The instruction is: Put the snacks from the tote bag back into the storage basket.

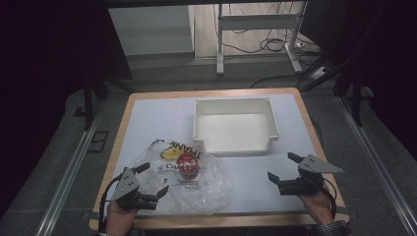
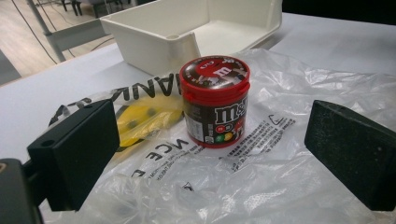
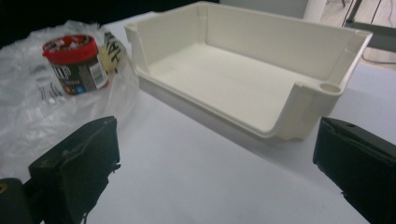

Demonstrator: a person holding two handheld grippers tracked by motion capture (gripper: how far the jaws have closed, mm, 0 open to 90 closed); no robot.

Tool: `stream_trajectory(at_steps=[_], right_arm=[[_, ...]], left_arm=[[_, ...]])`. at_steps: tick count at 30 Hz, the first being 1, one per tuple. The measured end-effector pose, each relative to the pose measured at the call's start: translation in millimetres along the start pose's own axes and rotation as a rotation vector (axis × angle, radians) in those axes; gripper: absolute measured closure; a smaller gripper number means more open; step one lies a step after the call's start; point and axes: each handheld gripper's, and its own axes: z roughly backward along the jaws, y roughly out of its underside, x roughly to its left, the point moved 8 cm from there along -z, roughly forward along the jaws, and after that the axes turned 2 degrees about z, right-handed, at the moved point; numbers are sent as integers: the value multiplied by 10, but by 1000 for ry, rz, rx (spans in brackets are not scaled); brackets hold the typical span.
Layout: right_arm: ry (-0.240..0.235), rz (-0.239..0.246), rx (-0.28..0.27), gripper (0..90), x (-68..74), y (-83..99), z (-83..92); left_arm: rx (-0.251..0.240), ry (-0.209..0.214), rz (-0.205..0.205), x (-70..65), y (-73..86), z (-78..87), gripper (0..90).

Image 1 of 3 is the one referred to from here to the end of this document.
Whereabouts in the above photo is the black stand leg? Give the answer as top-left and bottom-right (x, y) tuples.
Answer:
(82, 73), (111, 132)
(333, 62), (366, 128)

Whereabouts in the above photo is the white plastic bin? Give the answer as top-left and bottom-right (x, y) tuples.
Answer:
(192, 96), (280, 157)

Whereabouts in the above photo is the person's left hand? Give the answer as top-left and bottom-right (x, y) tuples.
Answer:
(105, 201), (139, 236)

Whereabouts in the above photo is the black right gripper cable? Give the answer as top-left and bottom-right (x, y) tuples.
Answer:
(323, 178), (337, 220)

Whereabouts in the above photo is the dark floor outlet plate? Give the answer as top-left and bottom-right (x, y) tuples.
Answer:
(87, 130), (109, 153)

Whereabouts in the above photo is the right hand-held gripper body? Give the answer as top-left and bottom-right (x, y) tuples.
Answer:
(277, 154), (344, 197)

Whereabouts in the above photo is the red-lidded candy jar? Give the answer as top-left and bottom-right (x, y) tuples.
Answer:
(176, 151), (201, 181)

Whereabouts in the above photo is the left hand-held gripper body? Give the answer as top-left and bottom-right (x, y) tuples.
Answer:
(111, 167), (157, 211)

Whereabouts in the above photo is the white power strip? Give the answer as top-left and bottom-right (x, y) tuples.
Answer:
(310, 66), (329, 81)

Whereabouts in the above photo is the white cabinet panel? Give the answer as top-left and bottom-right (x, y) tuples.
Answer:
(108, 4), (195, 56)

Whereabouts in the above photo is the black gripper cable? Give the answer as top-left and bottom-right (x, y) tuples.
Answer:
(97, 173), (125, 233)
(323, 178), (337, 220)

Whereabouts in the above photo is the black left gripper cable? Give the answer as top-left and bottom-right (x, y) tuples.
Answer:
(97, 173), (125, 233)

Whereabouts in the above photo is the tangle of black floor cables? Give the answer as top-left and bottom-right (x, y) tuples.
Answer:
(225, 3), (324, 89)

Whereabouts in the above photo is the white metal desk frame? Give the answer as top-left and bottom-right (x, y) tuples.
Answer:
(215, 1), (308, 77)

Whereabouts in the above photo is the aluminium floor rail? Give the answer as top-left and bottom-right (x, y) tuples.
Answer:
(33, 107), (103, 236)
(336, 95), (417, 236)

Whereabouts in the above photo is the clear printed plastic bag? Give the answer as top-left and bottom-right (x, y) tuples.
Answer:
(126, 139), (232, 216)

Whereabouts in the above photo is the person's right hand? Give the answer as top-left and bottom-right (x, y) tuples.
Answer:
(299, 185), (334, 225)

